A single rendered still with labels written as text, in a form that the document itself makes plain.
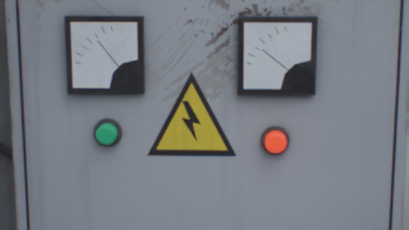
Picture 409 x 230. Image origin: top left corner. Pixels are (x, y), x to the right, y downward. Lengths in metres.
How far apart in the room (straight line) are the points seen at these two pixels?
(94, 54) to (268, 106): 0.19
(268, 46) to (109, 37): 0.16
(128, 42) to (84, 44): 0.05
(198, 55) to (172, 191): 0.15
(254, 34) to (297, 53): 0.05
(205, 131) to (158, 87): 0.07
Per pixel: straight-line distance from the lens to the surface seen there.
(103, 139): 0.81
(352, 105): 0.82
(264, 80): 0.79
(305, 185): 0.83
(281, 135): 0.80
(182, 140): 0.82
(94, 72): 0.80
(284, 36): 0.79
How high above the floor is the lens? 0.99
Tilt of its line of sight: 12 degrees down
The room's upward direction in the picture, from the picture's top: straight up
